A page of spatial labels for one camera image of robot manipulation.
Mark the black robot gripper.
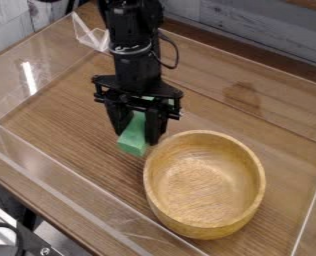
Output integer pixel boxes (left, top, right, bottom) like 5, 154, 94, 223
91, 46, 183, 145

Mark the green rectangular block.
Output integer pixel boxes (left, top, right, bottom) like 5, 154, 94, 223
116, 96, 156, 158

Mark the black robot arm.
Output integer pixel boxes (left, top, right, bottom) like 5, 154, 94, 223
91, 0, 183, 145

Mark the brown wooden bowl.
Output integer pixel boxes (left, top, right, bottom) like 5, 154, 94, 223
143, 130, 266, 240

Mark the black metal frame bracket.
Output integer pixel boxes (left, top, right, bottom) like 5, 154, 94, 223
15, 223, 64, 256

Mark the black cable loop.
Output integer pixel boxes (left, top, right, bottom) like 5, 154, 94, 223
0, 221, 28, 256

